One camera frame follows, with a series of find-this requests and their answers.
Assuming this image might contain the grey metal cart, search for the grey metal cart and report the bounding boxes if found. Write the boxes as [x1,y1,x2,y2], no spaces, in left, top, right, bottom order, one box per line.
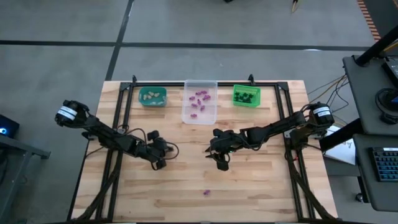
[0,134,52,223]

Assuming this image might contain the black box with blue light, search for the black box with blue light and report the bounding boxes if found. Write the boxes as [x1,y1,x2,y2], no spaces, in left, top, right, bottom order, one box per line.
[0,113,20,139]

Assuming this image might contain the backlit black keyboard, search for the backlit black keyboard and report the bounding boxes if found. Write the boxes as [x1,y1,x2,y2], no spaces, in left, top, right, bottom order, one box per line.
[368,146,398,183]

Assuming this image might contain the black flat device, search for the black flat device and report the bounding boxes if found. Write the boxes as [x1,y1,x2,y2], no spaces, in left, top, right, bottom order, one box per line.
[381,57,398,88]

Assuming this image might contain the black mat with orange stripes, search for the black mat with orange stripes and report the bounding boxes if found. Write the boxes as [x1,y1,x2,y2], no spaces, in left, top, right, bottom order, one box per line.
[356,0,398,43]

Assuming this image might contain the tan cable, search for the tan cable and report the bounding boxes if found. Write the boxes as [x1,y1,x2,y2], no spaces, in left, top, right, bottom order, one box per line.
[307,74,348,96]

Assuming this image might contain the green plastic basket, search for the green plastic basket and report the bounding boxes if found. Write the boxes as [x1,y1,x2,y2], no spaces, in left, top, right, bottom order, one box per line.
[231,83,262,108]

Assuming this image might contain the white paper sheet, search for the white paper sheet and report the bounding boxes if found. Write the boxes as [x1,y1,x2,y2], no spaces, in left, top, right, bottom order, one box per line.
[322,123,357,166]

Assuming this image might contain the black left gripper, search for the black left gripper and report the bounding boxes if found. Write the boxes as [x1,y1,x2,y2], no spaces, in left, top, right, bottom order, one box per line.
[136,130,171,171]

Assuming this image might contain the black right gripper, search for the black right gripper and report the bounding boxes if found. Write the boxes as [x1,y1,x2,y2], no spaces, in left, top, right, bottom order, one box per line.
[204,128,247,172]

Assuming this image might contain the teal plastic bin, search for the teal plastic bin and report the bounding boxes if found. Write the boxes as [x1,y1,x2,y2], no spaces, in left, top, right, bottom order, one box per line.
[137,86,168,108]

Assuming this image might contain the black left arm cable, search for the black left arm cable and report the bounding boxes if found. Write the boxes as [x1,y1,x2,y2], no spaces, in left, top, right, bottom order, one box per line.
[161,141,180,161]

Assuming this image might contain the clear plastic bin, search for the clear plastic bin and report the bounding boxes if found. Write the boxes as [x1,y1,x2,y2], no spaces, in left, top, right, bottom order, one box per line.
[181,80,218,126]

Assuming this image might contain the black round headphones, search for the black round headphones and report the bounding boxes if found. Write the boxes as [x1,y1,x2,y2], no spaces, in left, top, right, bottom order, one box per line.
[374,87,398,126]

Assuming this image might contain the grey desk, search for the grey desk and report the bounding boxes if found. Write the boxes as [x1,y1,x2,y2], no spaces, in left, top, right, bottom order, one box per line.
[352,133,398,213]
[341,54,398,137]

